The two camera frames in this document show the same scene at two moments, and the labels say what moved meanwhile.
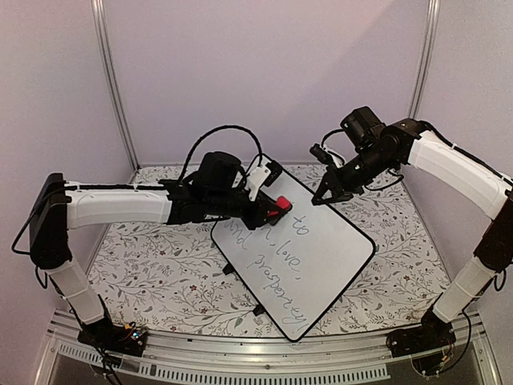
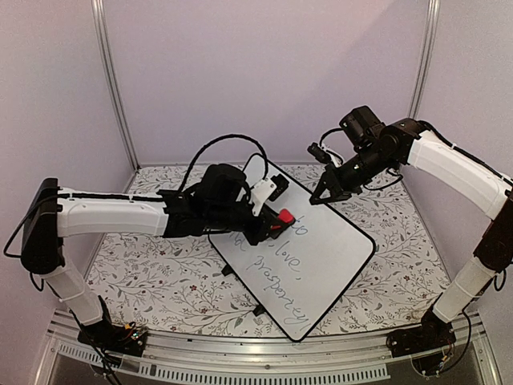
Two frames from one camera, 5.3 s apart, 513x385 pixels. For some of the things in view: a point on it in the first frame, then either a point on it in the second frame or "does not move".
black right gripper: x=337 y=188 does not move
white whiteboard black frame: x=297 y=266 does not move
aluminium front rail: x=174 y=358 does not move
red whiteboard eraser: x=283 y=202 -> x=285 y=216
